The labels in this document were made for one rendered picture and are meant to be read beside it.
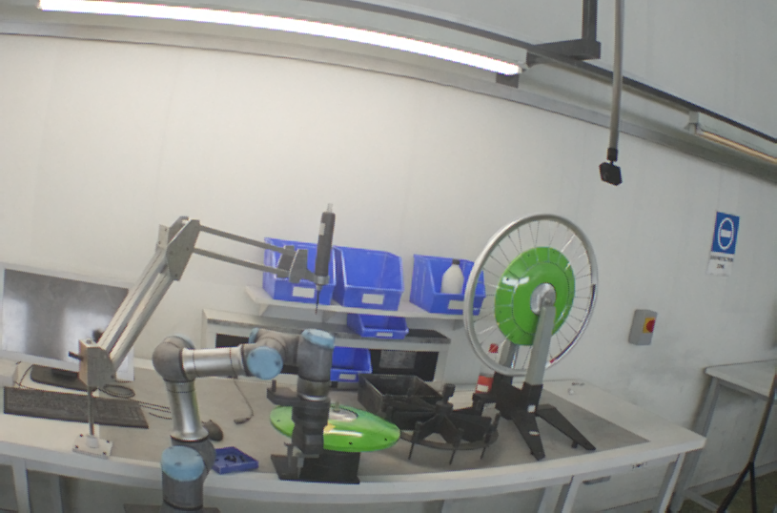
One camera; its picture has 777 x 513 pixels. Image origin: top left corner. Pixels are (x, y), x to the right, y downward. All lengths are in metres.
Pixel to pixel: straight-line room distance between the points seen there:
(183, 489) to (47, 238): 1.32
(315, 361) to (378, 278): 1.25
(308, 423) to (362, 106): 1.41
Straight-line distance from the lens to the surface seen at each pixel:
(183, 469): 1.38
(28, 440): 1.71
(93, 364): 1.60
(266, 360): 1.29
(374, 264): 2.61
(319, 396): 1.42
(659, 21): 3.41
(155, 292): 1.67
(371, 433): 1.66
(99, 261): 2.48
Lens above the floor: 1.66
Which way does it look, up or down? 3 degrees down
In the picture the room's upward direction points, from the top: 8 degrees clockwise
